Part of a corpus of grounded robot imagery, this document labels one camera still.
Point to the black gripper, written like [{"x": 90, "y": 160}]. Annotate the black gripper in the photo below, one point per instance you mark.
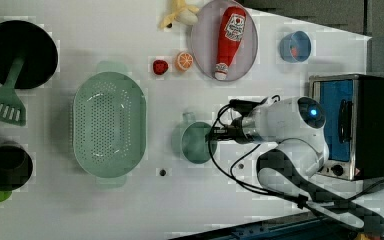
[{"x": 226, "y": 133}]

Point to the green mug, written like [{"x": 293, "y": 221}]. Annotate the green mug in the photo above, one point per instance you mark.
[{"x": 188, "y": 140}]

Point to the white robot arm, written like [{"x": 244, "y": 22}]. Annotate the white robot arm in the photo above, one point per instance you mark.
[{"x": 296, "y": 126}]

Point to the orange slice toy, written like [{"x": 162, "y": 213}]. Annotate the orange slice toy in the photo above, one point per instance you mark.
[{"x": 184, "y": 61}]

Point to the red strawberry toy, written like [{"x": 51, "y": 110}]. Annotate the red strawberry toy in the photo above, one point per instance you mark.
[{"x": 160, "y": 67}]

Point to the grey round plate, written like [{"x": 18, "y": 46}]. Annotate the grey round plate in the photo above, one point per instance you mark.
[{"x": 204, "y": 41}]

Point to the red strawberry in bowl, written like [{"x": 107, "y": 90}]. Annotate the red strawberry in bowl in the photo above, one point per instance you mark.
[{"x": 294, "y": 51}]

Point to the red plush ketchup bottle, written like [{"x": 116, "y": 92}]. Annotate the red plush ketchup bottle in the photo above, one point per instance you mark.
[{"x": 231, "y": 32}]

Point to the blue bowl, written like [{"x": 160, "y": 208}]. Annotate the blue bowl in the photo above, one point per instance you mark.
[{"x": 301, "y": 41}]

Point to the green perforated colander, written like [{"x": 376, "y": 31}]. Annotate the green perforated colander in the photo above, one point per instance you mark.
[{"x": 109, "y": 124}]

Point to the silver toaster oven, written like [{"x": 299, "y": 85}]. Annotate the silver toaster oven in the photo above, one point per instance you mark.
[{"x": 354, "y": 130}]

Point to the yellow plush banana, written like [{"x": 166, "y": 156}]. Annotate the yellow plush banana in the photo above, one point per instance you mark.
[{"x": 180, "y": 12}]

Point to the black cup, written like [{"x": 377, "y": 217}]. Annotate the black cup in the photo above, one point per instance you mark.
[{"x": 16, "y": 167}]

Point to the green slotted spatula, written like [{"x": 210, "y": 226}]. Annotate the green slotted spatula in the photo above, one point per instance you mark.
[{"x": 12, "y": 110}]

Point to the black frying pan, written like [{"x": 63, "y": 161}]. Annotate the black frying pan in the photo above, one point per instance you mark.
[{"x": 34, "y": 45}]

